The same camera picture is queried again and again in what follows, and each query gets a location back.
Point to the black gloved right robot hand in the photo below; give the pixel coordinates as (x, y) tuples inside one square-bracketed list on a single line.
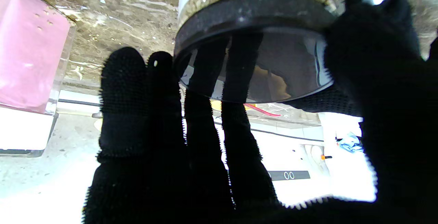
[(383, 97)]

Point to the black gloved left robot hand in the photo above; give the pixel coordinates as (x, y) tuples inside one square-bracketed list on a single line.
[(328, 101)]

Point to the red plastic measuring spoon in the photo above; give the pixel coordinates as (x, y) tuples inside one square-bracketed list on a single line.
[(261, 110)]

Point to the black round jar lid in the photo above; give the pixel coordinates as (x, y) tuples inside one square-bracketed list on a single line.
[(253, 46)]

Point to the pink container with white lid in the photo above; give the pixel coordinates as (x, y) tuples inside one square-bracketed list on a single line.
[(27, 53)]

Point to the black wall control strip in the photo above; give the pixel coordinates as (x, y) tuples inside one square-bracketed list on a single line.
[(289, 175)]

